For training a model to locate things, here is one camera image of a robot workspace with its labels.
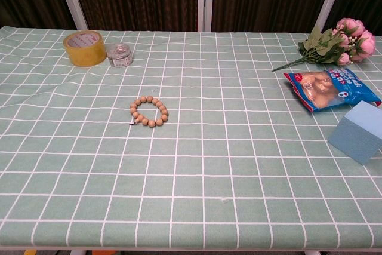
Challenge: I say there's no wooden bead bracelet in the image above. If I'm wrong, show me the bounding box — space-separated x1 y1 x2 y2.
128 95 170 128

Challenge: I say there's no green checked tablecloth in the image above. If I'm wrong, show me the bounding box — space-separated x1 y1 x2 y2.
0 26 382 251

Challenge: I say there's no yellow packing tape roll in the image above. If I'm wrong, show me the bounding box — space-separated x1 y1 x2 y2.
64 30 107 67

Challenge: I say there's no blue snack bag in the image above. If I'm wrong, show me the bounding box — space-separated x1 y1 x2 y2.
283 67 382 113

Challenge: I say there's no pink artificial flower bouquet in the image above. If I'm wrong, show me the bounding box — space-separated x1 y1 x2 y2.
271 17 376 72

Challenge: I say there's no light blue foam block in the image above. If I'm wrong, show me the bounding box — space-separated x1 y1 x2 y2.
328 100 382 166

